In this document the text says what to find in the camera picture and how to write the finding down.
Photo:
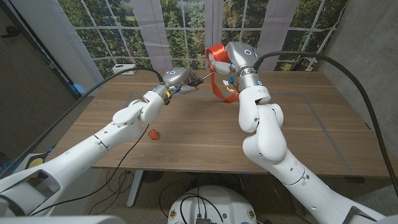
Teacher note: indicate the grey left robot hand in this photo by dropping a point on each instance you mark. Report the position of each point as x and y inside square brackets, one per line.
[178, 76]

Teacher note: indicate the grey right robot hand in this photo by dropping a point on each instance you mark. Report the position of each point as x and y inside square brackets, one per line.
[242, 56]

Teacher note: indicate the orange ribbon with spool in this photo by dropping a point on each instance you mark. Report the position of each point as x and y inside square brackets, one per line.
[217, 51]

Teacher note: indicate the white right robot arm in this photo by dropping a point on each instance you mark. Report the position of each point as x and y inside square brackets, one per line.
[270, 140]

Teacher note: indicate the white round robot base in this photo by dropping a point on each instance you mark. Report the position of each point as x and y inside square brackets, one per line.
[217, 205]

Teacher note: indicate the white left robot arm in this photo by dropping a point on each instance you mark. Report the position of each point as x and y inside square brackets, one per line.
[93, 146]

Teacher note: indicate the printed window forest backdrop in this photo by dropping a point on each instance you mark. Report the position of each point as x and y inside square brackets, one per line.
[149, 31]

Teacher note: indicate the white power strip box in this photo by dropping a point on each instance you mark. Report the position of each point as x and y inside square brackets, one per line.
[119, 67]

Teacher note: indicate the small orange red piece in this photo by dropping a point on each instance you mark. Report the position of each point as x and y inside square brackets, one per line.
[154, 134]

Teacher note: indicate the black round floor disc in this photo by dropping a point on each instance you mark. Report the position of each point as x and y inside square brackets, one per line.
[153, 176]

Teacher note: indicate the white table leg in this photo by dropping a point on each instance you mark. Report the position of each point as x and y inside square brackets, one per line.
[135, 186]

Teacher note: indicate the white printed floor mat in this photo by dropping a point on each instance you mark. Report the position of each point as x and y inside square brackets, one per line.
[35, 162]

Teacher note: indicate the white robot chest shell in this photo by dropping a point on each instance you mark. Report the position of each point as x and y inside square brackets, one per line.
[62, 220]

